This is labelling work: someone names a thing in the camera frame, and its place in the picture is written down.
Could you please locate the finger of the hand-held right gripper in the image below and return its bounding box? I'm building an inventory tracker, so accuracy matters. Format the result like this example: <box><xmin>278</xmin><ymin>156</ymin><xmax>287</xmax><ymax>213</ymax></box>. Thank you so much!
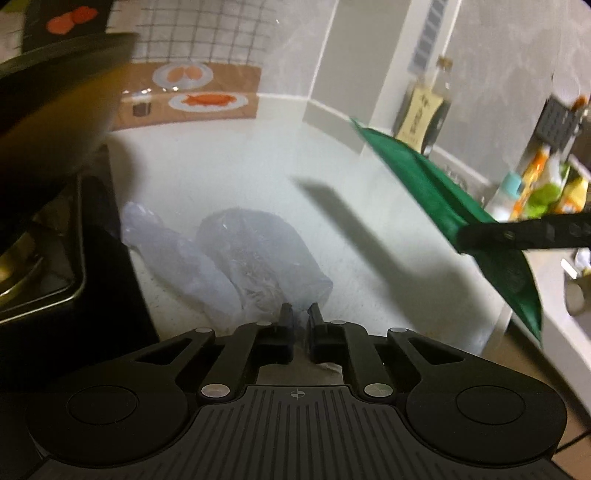
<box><xmin>456</xmin><ymin>213</ymin><xmax>591</xmax><ymax>256</ymax></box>

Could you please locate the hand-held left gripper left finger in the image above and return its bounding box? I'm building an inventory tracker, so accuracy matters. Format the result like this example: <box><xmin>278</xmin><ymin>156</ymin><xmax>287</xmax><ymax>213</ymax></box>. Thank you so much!
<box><xmin>134</xmin><ymin>302</ymin><xmax>296</xmax><ymax>400</ymax></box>

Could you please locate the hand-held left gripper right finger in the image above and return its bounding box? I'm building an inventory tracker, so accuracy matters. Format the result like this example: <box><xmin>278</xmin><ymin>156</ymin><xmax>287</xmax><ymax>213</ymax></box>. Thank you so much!
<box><xmin>307</xmin><ymin>302</ymin><xmax>466</xmax><ymax>400</ymax></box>

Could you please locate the clear plastic bag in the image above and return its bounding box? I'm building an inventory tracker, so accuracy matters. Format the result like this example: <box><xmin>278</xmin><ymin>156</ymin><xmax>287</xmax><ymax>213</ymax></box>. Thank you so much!
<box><xmin>196</xmin><ymin>209</ymin><xmax>334</xmax><ymax>320</ymax></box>

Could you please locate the long green printed packet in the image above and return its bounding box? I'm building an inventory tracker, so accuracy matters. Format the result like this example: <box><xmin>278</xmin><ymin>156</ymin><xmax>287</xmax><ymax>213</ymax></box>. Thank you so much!
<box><xmin>349</xmin><ymin>117</ymin><xmax>544</xmax><ymax>343</ymax></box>

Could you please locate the translucent white plastic bag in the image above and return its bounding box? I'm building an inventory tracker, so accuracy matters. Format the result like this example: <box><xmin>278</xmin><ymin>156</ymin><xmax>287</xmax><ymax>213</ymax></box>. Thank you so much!
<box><xmin>120</xmin><ymin>202</ymin><xmax>243</xmax><ymax>325</ymax></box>

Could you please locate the green leafy vegetable bag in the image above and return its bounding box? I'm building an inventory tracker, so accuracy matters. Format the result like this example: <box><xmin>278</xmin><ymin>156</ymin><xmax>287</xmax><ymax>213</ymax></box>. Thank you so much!
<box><xmin>526</xmin><ymin>182</ymin><xmax>563</xmax><ymax>220</ymax></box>

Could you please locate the salt shaker with teal cap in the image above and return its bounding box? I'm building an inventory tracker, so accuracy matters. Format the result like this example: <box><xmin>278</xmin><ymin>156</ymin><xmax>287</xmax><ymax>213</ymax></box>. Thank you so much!
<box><xmin>488</xmin><ymin>172</ymin><xmax>523</xmax><ymax>219</ymax></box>

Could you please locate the orange bottle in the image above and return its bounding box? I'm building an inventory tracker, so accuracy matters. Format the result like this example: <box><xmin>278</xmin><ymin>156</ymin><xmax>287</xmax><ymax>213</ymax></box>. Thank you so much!
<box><xmin>519</xmin><ymin>147</ymin><xmax>553</xmax><ymax>219</ymax></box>

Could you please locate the yellow bottle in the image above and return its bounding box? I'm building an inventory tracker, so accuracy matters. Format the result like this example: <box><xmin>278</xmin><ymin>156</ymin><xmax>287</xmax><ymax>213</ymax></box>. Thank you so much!
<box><xmin>556</xmin><ymin>176</ymin><xmax>590</xmax><ymax>216</ymax></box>

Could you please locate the steel sink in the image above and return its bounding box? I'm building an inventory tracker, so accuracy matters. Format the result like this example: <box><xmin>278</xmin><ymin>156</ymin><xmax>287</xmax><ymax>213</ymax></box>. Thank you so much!
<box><xmin>562</xmin><ymin>257</ymin><xmax>591</xmax><ymax>317</ymax></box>

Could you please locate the dark oil bottle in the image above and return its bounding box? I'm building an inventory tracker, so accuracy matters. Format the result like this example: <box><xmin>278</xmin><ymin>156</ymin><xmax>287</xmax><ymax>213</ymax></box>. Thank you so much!
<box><xmin>392</xmin><ymin>55</ymin><xmax>456</xmax><ymax>156</ymax></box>

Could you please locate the black gas stove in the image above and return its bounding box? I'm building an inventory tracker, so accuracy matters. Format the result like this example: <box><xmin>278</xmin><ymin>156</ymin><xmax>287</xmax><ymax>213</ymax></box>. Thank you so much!
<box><xmin>0</xmin><ymin>143</ymin><xmax>158</xmax><ymax>386</ymax></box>

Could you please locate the metal burner pan support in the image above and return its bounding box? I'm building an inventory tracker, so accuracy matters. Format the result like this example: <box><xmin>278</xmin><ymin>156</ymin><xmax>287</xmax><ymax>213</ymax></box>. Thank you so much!
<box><xmin>0</xmin><ymin>175</ymin><xmax>89</xmax><ymax>325</ymax></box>

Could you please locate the black wok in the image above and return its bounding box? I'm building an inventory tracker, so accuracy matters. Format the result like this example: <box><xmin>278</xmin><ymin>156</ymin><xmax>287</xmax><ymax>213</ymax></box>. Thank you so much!
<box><xmin>0</xmin><ymin>32</ymin><xmax>142</xmax><ymax>178</ymax></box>

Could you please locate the metal wire trivet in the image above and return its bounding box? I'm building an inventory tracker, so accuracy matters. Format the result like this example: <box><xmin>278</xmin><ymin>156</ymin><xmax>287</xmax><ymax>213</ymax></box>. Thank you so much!
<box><xmin>438</xmin><ymin>161</ymin><xmax>486</xmax><ymax>205</ymax></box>

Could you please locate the grey wall utensil holder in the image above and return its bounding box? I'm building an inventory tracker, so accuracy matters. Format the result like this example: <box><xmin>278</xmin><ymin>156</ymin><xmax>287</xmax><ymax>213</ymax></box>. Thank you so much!
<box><xmin>537</xmin><ymin>95</ymin><xmax>591</xmax><ymax>145</ymax></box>

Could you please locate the grey strip wall sticker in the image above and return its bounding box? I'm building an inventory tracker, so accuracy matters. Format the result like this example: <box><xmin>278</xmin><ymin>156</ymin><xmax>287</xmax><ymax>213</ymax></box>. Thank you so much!
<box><xmin>408</xmin><ymin>0</ymin><xmax>450</xmax><ymax>73</ymax></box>

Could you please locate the cartoon wall sticker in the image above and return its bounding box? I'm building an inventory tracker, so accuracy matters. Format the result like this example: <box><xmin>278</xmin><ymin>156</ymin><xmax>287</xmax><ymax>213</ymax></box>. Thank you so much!
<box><xmin>0</xmin><ymin>0</ymin><xmax>262</xmax><ymax>133</ymax></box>

